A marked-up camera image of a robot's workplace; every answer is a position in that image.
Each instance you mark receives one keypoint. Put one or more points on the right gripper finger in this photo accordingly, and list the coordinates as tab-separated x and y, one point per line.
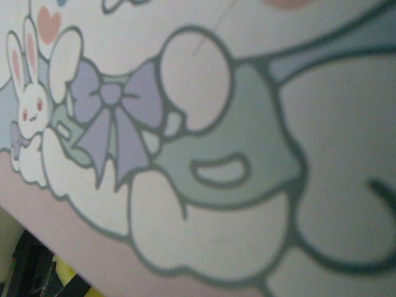
40	278

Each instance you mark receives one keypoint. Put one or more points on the cartoon print tin box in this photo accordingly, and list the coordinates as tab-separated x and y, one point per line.
216	92

